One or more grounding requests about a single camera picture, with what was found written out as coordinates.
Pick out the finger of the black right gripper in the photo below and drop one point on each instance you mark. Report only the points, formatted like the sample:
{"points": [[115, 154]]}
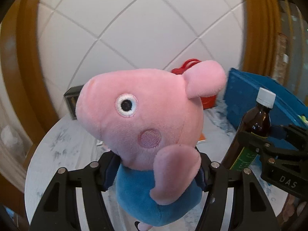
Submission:
{"points": [[266, 149]]}

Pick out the blue plastic storage crate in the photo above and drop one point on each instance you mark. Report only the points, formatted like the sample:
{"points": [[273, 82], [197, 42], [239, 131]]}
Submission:
{"points": [[244, 90]]}

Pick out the pink pig plush orange dress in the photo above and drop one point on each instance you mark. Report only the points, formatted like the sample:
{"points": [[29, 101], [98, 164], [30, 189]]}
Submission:
{"points": [[202, 139]]}

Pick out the dark green glass bottle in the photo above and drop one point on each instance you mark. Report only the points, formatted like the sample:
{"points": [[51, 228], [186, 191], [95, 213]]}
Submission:
{"points": [[255, 121]]}

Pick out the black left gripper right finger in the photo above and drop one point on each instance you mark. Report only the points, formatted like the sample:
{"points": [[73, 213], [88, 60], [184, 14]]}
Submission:
{"points": [[251, 209]]}

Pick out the pink pig plush blue body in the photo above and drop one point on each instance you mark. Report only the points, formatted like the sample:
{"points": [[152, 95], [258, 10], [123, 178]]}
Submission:
{"points": [[152, 119]]}

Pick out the green frog plush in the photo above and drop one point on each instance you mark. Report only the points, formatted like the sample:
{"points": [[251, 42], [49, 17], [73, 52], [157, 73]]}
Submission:
{"points": [[303, 119]]}

